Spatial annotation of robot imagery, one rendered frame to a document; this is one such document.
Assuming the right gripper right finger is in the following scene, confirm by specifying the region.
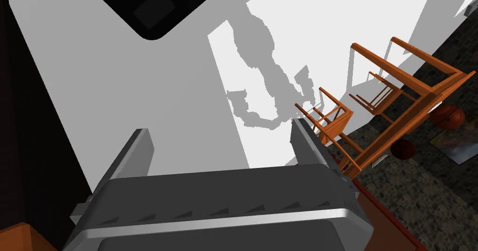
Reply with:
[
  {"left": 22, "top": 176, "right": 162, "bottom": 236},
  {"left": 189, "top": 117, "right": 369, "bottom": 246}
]
[{"left": 290, "top": 118, "right": 344, "bottom": 177}]

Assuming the brown basketball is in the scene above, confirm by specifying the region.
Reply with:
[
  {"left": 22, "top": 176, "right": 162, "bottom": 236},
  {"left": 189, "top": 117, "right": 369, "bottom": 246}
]
[
  {"left": 389, "top": 139, "right": 417, "bottom": 161},
  {"left": 428, "top": 103, "right": 466, "bottom": 131}
]

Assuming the black rounded panel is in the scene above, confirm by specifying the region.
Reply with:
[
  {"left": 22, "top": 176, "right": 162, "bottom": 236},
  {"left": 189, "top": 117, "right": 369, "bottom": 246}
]
[{"left": 84, "top": 0, "right": 229, "bottom": 41}]

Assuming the orange wooden table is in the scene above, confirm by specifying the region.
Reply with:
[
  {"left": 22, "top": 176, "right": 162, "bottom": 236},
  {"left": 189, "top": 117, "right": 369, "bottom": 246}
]
[{"left": 337, "top": 36, "right": 477, "bottom": 181}]

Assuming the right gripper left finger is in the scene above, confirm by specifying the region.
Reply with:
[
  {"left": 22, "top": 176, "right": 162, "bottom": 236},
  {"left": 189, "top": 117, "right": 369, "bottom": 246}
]
[{"left": 89, "top": 128, "right": 155, "bottom": 197}]

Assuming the orange wooden chair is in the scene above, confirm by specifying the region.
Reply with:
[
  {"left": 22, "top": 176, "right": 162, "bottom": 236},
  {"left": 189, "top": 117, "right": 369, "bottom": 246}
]
[{"left": 294, "top": 87, "right": 363, "bottom": 171}]

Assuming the colourful picture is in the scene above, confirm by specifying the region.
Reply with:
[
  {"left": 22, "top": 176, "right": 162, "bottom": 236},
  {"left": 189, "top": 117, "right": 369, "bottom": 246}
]
[{"left": 429, "top": 119, "right": 478, "bottom": 166}]

